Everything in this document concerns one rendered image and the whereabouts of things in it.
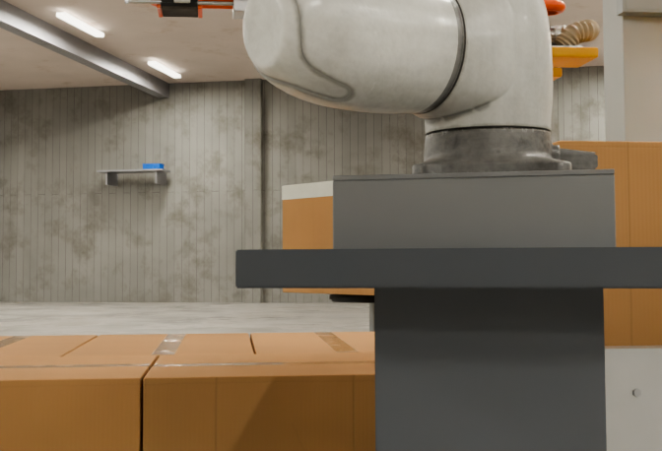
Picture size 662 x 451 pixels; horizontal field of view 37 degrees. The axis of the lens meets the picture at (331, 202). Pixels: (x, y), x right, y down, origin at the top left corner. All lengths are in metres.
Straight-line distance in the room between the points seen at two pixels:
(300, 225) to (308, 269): 2.62
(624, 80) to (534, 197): 2.03
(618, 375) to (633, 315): 0.20
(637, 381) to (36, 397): 0.98
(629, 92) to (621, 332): 1.40
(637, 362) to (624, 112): 1.52
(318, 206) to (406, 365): 2.45
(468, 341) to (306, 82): 0.33
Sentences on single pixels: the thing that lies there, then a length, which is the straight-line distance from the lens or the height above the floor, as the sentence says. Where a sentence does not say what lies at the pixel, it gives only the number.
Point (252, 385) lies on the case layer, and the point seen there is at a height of 0.53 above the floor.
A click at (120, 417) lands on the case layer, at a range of 1.71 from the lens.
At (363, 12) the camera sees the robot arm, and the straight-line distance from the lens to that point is 1.04.
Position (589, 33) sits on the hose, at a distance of 1.94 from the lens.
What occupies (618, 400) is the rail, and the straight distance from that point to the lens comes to 1.66.
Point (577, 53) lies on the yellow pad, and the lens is 1.88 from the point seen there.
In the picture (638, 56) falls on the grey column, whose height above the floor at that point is 1.35.
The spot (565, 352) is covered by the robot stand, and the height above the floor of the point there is 0.64.
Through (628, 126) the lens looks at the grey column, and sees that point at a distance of 3.08.
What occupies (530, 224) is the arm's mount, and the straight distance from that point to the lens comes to 1.09.
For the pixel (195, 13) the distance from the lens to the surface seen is 1.93.
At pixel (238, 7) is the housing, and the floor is 1.22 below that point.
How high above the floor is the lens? 0.74
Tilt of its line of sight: 3 degrees up
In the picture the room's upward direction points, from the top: straight up
